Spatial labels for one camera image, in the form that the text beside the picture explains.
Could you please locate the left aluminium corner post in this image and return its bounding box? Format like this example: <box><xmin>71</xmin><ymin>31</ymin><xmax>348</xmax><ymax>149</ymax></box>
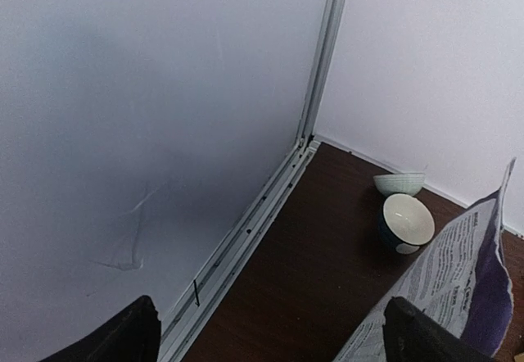
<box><xmin>296</xmin><ymin>0</ymin><xmax>346</xmax><ymax>147</ymax></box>

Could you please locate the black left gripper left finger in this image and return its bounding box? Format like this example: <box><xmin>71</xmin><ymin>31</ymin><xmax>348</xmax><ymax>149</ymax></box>
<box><xmin>45</xmin><ymin>295</ymin><xmax>160</xmax><ymax>362</ymax></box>

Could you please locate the purple pet food bag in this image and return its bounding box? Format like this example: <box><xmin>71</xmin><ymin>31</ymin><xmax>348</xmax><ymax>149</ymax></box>
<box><xmin>335</xmin><ymin>163</ymin><xmax>514</xmax><ymax>361</ymax></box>

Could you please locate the dark blue white bowl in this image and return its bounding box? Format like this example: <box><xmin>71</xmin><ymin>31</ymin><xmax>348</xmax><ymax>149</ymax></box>
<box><xmin>378</xmin><ymin>193</ymin><xmax>436</xmax><ymax>255</ymax></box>

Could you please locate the light green ribbed bowl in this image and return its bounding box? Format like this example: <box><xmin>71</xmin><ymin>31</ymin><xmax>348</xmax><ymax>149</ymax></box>
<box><xmin>373</xmin><ymin>173</ymin><xmax>426</xmax><ymax>197</ymax></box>

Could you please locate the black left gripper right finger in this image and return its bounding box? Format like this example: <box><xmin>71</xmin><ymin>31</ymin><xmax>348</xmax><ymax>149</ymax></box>
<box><xmin>382</xmin><ymin>296</ymin><xmax>493</xmax><ymax>362</ymax></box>

